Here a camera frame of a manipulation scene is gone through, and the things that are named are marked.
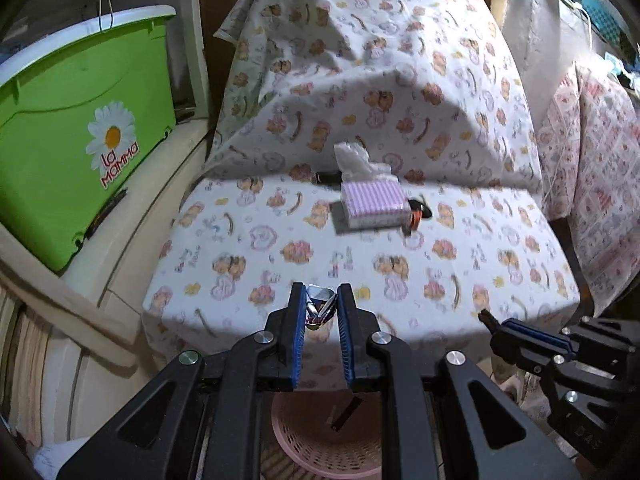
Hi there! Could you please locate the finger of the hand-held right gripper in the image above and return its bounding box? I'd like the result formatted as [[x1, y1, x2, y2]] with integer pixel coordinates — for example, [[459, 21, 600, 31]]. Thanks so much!
[[478, 310, 567, 377], [501, 317, 577, 355]]

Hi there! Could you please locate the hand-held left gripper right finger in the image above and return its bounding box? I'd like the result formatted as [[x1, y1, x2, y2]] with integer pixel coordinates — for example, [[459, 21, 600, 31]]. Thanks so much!
[[337, 283, 583, 480]]

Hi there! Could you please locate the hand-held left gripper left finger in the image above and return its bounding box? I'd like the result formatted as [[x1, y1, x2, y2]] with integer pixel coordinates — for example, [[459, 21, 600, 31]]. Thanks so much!
[[57, 282, 307, 480]]

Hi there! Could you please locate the silver wrapper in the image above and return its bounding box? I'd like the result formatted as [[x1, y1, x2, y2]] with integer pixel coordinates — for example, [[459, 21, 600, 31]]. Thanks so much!
[[305, 284, 339, 331]]

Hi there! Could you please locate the dark scrap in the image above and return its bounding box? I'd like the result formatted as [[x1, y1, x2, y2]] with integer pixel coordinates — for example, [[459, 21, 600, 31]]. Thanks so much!
[[329, 395, 364, 431]]

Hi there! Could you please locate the pink plastic basket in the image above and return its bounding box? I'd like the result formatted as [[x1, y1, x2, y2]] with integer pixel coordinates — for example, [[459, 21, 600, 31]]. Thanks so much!
[[269, 390, 389, 479]]

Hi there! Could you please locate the purple striped tissue pack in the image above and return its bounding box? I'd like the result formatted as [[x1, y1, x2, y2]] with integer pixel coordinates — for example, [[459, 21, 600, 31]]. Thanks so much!
[[329, 142, 409, 234]]

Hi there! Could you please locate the black and orange object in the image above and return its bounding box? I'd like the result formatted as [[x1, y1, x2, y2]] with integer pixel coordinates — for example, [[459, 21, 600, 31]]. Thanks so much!
[[402, 197, 436, 236]]

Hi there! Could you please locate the pink printed cloth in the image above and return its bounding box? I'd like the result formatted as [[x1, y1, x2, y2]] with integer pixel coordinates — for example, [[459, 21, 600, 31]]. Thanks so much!
[[537, 62, 640, 307]]

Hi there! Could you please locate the bear printed white sheet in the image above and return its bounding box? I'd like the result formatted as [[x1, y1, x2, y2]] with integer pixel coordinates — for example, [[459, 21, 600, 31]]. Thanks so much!
[[142, 0, 584, 387]]

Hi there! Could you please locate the white cloth cover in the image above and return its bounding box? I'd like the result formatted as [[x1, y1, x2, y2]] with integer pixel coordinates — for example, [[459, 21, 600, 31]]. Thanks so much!
[[502, 0, 602, 97]]

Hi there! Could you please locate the teal checkered cloth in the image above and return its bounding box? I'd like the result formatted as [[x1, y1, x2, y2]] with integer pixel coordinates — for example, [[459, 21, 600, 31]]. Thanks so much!
[[584, 0, 640, 57]]

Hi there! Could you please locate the green storage box white lid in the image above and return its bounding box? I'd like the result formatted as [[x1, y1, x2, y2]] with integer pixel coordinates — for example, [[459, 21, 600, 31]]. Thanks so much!
[[0, 5, 179, 274]]

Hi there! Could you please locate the cream wooden frame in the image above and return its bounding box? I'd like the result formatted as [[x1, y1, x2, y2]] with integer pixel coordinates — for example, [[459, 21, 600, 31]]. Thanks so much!
[[0, 0, 217, 461]]

